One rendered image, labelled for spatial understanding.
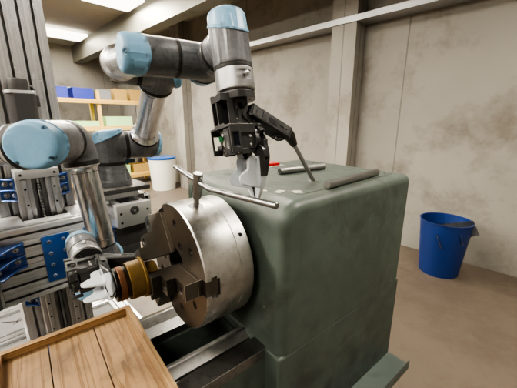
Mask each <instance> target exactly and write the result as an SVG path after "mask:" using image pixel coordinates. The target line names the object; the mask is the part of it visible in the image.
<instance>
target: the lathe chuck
mask: <svg viewBox="0 0 517 388"><path fill-rule="evenodd" d="M191 204H193V198H190V199H183V200H178V201H173V202H166V203H163V204H162V208H163V211H164V214H165V218H166V222H167V224H168V229H169V232H170V235H171V238H172V242H173V246H174V247H175V248H176V249H177V250H178V251H175V252H173V253H171V254H170V255H167V256H162V257H159V258H157V263H158V269H163V268H165V267H168V266H172V265H175V264H178V263H183V264H184V265H185V266H186V267H188V268H189V269H190V270H191V271H192V272H193V273H194V274H196V275H197V276H198V277H199V278H201V279H202V280H203V281H205V282H206V283H208V282H211V281H212V279H211V278H213V277H215V278H216V279H218V294H216V297H214V298H212V297H211V296H210V297H209V298H206V297H205V296H200V297H198V298H196V299H193V300H190V301H188V302H187V303H185V302H184V300H183V299H182V298H181V297H180V296H179V295H178V294H177V293H176V294H175V295H174V297H173V300H172V306H173V308H174V310H175V311H176V312H177V314H178V316H179V317H180V318H181V320H182V321H183V322H184V323H185V324H187V325H188V326H190V327H192V328H195V329H197V328H200V327H202V326H204V325H206V324H208V323H210V322H212V321H214V319H216V318H217V317H219V316H221V317H222V316H224V315H226V314H229V313H231V312H232V311H233V310H234V309H235V308H236V306H237V305H238V302H239V300H240V297H241V293H242V267H241V261H240V257H239V254H238V248H237V245H236V242H235V239H234V236H233V234H232V231H231V229H230V227H229V225H228V223H227V221H226V220H225V217H224V216H223V215H222V213H221V212H220V211H219V209H218V208H217V207H216V206H215V205H214V204H213V203H212V202H210V201H209V200H207V199H206V198H203V197H202V198H201V199H200V200H199V204H200V205H202V206H203V208H202V209H200V210H194V209H190V208H189V206H190V205H191Z"/></svg>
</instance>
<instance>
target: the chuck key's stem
mask: <svg viewBox="0 0 517 388"><path fill-rule="evenodd" d="M199 181H203V173H202V172H199V171H197V172H194V173H193V182H192V198H193V206H192V207H193V208H195V209H197V208H199V200H200V199H201V197H202V187H201V186H199V185H198V182H199Z"/></svg>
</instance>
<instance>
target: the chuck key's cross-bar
mask: <svg viewBox="0 0 517 388"><path fill-rule="evenodd" d="M173 169H175V170H177V171H178V172H180V173H181V174H182V175H184V176H186V177H187V178H189V179H191V180H192V181H193V175H192V174H191V173H189V172H187V171H186V170H184V169H183V168H181V167H180V166H178V165H176V164H174V165H173ZM198 185H199V186H201V187H202V188H203V189H205V190H206V191H208V192H212V193H215V194H219V195H222V196H228V197H230V198H233V199H239V200H242V201H246V202H250V203H254V204H257V205H260V206H266V207H269V208H272V209H277V208H278V207H279V203H278V202H273V201H269V200H266V199H260V198H256V197H253V196H247V195H243V194H240V193H237V192H230V191H227V190H224V189H217V188H214V187H211V186H209V185H207V184H206V183H204V182H203V181H199V182H198Z"/></svg>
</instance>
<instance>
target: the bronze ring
mask: <svg viewBox="0 0 517 388"><path fill-rule="evenodd" d="M156 270H158V267H157V264H156V263H155V261H154V260H149V261H146V262H144V261H143V259H142V258H141V257H140V256H139V257H136V258H135V260H132V261H129V262H126V263H123V264H122V267H120V266H117V267H114V268H113V269H111V273H112V276H113V279H114V282H115V287H116V292H117V293H116V295H115V300H116V301H117V302H118V303H119V302H122V301H125V300H127V299H128V298H130V299H131V300H133V299H137V298H139V297H141V296H145V297H147V296H149V295H150V292H151V285H150V279H149V276H148V273H150V272H153V271H156Z"/></svg>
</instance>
